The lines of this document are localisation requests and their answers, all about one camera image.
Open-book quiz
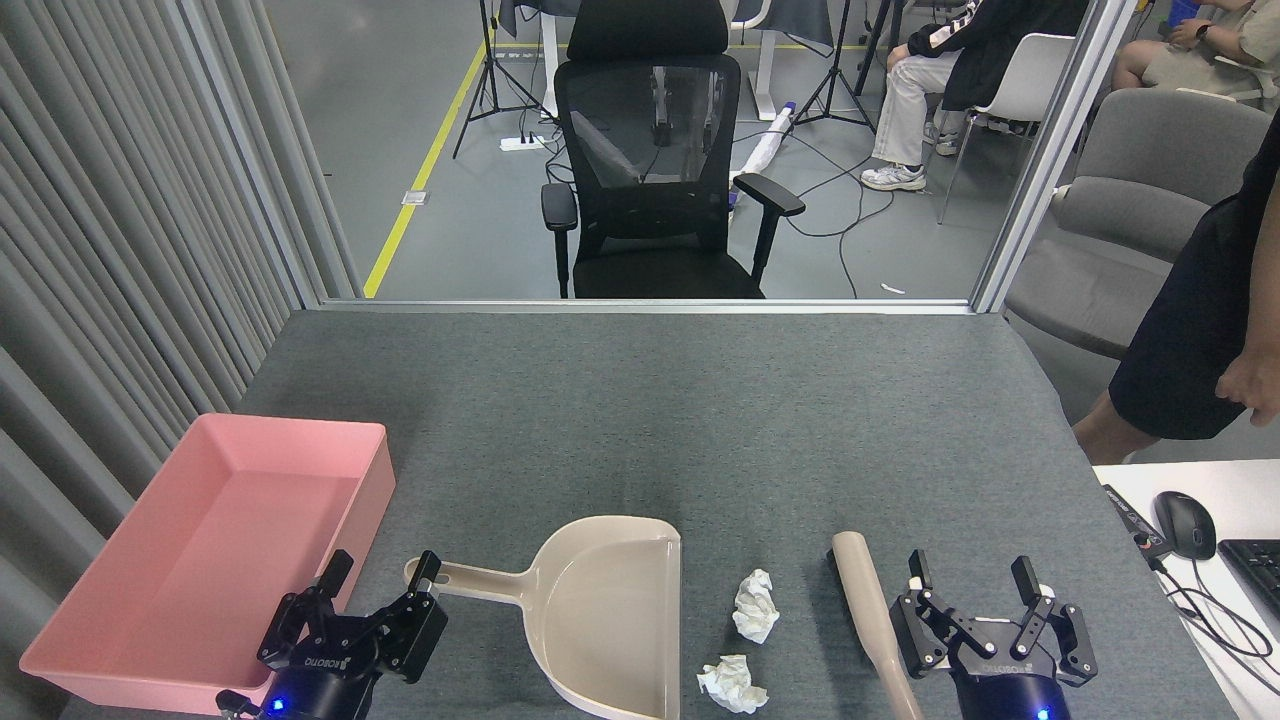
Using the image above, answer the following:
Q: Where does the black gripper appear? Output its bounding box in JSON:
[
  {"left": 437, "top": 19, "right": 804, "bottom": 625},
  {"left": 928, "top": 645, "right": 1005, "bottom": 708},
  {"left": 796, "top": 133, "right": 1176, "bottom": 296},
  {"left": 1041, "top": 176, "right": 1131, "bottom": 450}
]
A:
[
  {"left": 255, "top": 548, "right": 449, "bottom": 720},
  {"left": 888, "top": 548, "right": 1098, "bottom": 720}
]

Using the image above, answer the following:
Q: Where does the beige brush with black bristles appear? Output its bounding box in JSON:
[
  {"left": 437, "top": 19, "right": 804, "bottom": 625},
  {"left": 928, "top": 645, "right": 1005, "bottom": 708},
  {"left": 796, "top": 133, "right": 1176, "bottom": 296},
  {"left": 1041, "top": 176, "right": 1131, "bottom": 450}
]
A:
[{"left": 830, "top": 531, "right": 926, "bottom": 720}]

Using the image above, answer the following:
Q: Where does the white paper ball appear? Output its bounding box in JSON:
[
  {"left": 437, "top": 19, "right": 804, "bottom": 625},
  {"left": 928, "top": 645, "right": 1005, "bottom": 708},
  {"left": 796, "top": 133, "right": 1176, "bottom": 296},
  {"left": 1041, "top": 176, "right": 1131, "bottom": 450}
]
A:
[
  {"left": 697, "top": 654, "right": 769, "bottom": 715},
  {"left": 732, "top": 569, "right": 781, "bottom": 645}
]

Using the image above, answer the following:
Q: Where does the beige plastic dustpan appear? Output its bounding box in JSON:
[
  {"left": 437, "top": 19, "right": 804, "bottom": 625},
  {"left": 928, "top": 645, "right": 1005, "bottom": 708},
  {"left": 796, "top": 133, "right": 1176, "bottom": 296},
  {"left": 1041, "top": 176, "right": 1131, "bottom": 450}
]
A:
[{"left": 403, "top": 515, "right": 683, "bottom": 720}]

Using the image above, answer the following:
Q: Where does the pink plastic bin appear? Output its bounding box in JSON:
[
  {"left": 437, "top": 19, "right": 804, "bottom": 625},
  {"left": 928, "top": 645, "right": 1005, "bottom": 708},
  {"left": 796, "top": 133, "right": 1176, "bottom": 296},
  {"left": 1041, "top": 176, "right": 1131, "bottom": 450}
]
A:
[{"left": 18, "top": 413, "right": 397, "bottom": 720}]

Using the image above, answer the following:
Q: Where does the person's hand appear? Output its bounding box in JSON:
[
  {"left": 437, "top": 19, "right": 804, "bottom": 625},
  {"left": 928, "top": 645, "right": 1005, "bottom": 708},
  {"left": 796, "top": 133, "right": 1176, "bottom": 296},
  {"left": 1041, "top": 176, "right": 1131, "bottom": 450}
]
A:
[{"left": 1215, "top": 350, "right": 1280, "bottom": 429}]

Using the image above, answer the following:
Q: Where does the black flat device box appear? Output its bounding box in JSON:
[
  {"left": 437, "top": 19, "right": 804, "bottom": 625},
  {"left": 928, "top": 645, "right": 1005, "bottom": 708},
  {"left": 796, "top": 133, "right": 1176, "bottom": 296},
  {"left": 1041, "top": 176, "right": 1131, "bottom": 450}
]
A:
[{"left": 1100, "top": 484, "right": 1173, "bottom": 561}]

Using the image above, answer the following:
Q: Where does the black computer mouse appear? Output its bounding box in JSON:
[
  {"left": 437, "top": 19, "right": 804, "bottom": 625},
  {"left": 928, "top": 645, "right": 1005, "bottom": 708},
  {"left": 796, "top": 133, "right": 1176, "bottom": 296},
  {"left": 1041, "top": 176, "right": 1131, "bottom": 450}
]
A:
[{"left": 1153, "top": 490, "right": 1218, "bottom": 561}]

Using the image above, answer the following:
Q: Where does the black keyboard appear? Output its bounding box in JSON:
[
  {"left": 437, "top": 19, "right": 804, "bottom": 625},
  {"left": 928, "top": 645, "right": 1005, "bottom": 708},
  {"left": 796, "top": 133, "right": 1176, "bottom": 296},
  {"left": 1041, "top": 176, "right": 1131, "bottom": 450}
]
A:
[{"left": 1217, "top": 538, "right": 1280, "bottom": 621}]

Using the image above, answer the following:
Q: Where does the white side table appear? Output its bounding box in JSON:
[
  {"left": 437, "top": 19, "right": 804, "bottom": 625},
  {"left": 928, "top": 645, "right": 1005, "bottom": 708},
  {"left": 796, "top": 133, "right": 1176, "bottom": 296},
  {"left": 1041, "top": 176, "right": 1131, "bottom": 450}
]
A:
[{"left": 1092, "top": 458, "right": 1280, "bottom": 720}]

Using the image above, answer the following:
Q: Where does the person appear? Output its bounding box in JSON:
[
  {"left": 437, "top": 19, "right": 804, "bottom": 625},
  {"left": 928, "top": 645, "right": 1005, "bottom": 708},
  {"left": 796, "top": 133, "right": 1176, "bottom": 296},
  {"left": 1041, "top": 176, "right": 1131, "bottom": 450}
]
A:
[
  {"left": 860, "top": 0, "right": 1091, "bottom": 193},
  {"left": 1072, "top": 110, "right": 1280, "bottom": 466},
  {"left": 1112, "top": 0, "right": 1280, "bottom": 101}
]

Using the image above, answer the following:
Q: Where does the grey upholstered chair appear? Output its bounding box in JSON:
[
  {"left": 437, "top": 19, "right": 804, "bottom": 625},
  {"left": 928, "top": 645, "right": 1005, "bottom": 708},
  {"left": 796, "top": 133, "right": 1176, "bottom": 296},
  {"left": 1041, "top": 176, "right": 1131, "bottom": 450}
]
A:
[{"left": 1005, "top": 88, "right": 1276, "bottom": 361}]

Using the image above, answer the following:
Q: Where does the grey pleated curtain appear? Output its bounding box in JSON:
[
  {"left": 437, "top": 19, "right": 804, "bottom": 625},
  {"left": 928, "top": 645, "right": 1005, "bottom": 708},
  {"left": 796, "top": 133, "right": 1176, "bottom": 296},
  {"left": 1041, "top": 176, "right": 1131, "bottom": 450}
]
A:
[{"left": 0, "top": 0, "right": 361, "bottom": 720}]

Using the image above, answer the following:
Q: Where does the black mesh office chair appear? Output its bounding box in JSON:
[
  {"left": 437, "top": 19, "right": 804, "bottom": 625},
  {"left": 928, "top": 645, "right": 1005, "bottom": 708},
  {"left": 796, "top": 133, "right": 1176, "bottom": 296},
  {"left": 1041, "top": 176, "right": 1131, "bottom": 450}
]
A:
[{"left": 541, "top": 0, "right": 806, "bottom": 299}]

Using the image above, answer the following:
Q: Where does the white rolled sheet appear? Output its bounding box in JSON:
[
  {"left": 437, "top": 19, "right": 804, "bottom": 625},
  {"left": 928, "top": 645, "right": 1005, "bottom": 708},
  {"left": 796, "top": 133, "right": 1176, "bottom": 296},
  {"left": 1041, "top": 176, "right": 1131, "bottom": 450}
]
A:
[{"left": 730, "top": 100, "right": 798, "bottom": 191}]

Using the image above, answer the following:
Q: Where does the white plastic chair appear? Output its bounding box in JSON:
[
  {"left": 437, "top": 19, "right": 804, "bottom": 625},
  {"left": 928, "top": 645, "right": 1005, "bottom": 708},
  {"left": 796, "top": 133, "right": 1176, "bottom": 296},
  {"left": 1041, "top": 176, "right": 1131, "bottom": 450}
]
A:
[{"left": 937, "top": 33, "right": 1076, "bottom": 226}]

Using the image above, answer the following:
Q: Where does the black tripod stand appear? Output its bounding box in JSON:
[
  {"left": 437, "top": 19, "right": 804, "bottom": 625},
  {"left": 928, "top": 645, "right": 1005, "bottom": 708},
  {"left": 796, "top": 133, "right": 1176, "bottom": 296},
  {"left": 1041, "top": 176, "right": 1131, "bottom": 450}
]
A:
[
  {"left": 452, "top": 0, "right": 546, "bottom": 159},
  {"left": 795, "top": 0, "right": 891, "bottom": 133}
]

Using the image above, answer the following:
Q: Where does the white-legged desk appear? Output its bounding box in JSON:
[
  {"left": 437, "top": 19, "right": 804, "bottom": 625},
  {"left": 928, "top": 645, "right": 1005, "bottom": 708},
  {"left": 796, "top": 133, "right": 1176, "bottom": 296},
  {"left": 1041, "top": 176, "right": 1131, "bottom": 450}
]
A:
[{"left": 500, "top": 0, "right": 836, "bottom": 123}]

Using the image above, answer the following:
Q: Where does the black desk cable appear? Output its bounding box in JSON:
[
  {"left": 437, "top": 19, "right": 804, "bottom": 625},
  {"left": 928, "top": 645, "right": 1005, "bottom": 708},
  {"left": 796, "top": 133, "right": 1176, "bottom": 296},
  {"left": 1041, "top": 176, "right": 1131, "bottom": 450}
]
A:
[{"left": 1150, "top": 555, "right": 1276, "bottom": 661}]

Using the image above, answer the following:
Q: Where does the silver table edge rail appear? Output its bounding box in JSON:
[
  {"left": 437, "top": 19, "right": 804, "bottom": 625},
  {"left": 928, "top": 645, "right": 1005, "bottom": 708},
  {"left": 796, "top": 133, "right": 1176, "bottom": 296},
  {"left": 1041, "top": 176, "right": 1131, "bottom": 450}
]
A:
[{"left": 320, "top": 298, "right": 976, "bottom": 316}]

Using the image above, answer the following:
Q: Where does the black floor cable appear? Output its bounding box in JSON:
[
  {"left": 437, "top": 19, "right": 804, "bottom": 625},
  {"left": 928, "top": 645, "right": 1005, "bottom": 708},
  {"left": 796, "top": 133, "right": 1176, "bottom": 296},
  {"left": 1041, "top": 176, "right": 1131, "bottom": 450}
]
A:
[{"left": 790, "top": 130, "right": 896, "bottom": 299}]

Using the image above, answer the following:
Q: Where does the silver post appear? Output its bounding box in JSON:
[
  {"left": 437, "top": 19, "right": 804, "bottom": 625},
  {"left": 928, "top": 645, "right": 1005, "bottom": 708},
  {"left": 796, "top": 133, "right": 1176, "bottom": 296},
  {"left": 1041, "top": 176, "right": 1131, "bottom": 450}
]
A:
[{"left": 970, "top": 0, "right": 1141, "bottom": 314}]

